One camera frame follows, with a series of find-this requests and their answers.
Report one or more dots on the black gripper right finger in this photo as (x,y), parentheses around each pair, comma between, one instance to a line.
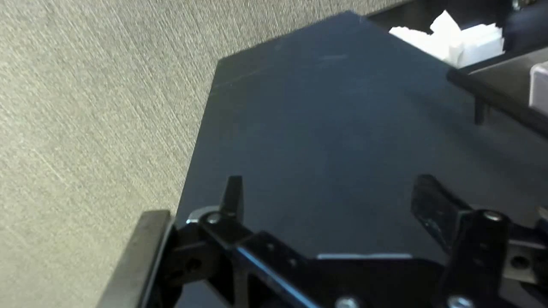
(473,250)

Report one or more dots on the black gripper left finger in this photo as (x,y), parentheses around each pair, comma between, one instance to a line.
(231,199)

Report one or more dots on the black cabinet door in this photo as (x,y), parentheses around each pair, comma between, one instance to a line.
(319,142)

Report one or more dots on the white and blue small box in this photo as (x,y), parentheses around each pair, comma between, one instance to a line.
(539,86)

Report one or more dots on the white blue cloth bundle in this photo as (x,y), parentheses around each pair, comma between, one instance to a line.
(456,40)

